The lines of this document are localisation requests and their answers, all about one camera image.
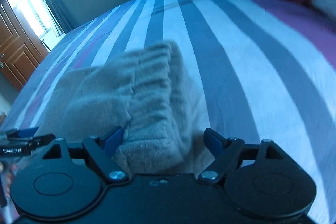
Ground grey-brown fleece pants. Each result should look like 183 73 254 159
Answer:
37 41 213 174

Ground brown wooden door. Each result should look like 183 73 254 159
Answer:
1 0 49 91

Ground striped purple white bedsheet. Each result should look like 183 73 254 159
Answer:
2 0 335 223

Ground dark grey curtain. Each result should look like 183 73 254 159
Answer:
46 0 75 34

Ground bright doorway window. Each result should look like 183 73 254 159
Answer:
8 0 63 38

